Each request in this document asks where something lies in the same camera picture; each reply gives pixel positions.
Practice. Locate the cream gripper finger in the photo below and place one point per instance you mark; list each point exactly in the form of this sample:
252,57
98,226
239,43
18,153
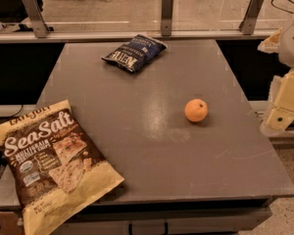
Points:
279,113
270,44

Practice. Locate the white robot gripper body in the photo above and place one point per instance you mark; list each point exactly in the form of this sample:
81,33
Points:
293,46

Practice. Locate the orange fruit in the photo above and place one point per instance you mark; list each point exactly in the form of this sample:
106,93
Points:
196,110

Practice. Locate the blue kettle chip bag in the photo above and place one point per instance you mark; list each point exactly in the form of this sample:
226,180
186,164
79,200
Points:
135,54

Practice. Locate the yellow sea salt chip bag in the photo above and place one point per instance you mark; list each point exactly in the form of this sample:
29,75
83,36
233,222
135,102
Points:
58,169

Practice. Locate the clear acrylic barrier panel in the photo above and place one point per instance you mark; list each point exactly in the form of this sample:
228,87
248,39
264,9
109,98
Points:
145,15

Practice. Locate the right metal bracket post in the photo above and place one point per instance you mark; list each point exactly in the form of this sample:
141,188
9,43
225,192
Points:
248,24

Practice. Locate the metal bracket post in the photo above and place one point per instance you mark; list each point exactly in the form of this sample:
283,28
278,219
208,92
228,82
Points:
248,24
166,17
38,25

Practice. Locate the middle metal bracket post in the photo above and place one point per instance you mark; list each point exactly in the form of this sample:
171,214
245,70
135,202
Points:
166,17

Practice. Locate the left metal bracket post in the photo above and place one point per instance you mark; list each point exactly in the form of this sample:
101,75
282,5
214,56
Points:
38,25

